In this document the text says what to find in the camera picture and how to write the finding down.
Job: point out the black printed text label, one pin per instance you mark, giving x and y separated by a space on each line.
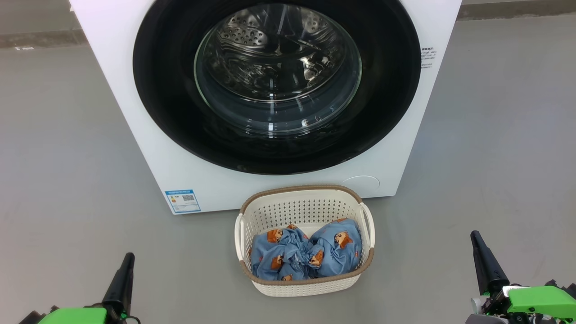
428 57

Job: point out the round white filter cover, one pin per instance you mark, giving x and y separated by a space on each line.
362 185

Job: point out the round black glass washer door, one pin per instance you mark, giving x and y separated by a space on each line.
171 90

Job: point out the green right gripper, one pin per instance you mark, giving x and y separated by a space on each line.
535 301

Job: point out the white front-load washing machine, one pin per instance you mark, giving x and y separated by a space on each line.
135 135

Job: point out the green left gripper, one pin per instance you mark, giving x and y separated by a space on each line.
74 316

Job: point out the blue energy label sticker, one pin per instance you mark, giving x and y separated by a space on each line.
182 201

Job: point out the blue garment with orange print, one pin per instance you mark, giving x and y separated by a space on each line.
337 252
270 256

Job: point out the cream perforated plastic laundry basket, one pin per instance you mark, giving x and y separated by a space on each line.
306 204

